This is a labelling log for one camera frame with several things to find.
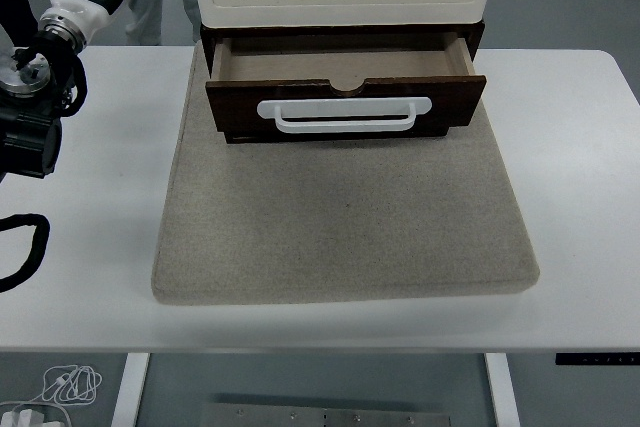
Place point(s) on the white table leg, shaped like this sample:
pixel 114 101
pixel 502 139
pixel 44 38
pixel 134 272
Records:
pixel 502 387
pixel 130 387

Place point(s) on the white power adapter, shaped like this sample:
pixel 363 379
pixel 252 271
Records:
pixel 22 419

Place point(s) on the black table control panel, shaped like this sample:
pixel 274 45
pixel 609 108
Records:
pixel 595 359

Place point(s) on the grey metal plate with screws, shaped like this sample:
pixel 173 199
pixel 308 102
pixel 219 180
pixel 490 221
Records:
pixel 325 417

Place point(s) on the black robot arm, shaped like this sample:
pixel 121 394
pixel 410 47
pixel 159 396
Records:
pixel 30 137

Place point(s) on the dark brown wooden drawer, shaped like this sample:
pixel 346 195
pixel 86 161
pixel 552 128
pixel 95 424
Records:
pixel 450 102

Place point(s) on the beige fabric mat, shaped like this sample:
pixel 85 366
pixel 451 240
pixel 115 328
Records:
pixel 340 227

